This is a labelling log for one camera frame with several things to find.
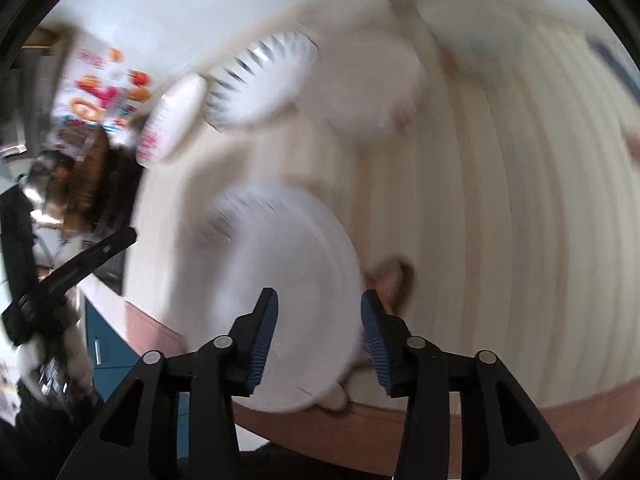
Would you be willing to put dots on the white bowl red print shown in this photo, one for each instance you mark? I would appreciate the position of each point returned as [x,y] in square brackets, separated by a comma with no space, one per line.
[171,119]

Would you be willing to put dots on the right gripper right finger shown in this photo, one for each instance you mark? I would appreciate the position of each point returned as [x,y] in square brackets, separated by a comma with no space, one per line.
[410,367]

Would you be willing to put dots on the white plate pink roses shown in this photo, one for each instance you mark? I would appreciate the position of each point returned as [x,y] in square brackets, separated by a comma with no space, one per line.
[365,88]

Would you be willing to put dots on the brown slipper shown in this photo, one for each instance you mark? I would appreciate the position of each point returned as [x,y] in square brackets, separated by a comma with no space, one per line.
[392,280]

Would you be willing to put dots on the colourful fruit wall sticker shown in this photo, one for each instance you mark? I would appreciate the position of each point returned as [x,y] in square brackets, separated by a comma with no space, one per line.
[97,90]

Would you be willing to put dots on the white blue-striped plate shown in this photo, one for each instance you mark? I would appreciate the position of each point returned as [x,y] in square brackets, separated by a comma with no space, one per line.
[273,235]

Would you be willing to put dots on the white blurred bowl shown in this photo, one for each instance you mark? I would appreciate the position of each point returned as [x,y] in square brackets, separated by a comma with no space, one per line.
[482,39]

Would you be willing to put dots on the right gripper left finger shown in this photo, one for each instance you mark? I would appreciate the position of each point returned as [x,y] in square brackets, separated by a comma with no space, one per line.
[230,365]

